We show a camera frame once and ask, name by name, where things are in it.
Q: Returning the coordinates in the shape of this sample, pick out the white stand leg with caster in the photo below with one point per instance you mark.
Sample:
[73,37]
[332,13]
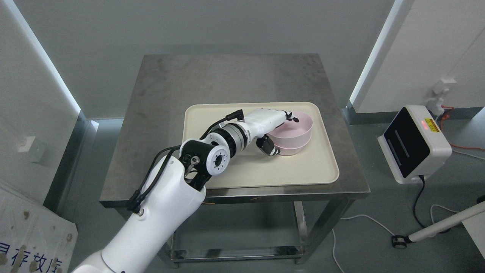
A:
[472,218]

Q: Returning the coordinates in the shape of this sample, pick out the pink bowl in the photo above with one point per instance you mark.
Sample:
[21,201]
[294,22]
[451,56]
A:
[293,134]
[293,150]

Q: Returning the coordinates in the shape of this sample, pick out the white wall socket with plug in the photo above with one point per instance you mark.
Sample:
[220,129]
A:
[439,91]

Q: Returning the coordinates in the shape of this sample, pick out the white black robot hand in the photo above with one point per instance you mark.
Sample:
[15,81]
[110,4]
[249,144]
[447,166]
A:
[262,121]

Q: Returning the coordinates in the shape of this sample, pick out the stainless steel table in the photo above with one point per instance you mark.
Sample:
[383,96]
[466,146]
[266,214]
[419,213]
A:
[169,84]

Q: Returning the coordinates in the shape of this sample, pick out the white black box device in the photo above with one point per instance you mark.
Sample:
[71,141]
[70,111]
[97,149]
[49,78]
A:
[413,145]

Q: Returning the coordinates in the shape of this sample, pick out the white wall switch box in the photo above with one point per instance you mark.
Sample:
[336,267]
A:
[33,149]

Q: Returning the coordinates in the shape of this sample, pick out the beige plastic tray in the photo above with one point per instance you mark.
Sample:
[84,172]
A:
[251,168]

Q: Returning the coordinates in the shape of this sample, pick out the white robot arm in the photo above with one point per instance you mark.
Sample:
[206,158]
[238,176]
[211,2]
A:
[172,190]

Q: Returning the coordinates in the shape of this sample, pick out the white signboard with blue text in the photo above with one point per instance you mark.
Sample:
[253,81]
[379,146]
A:
[32,238]

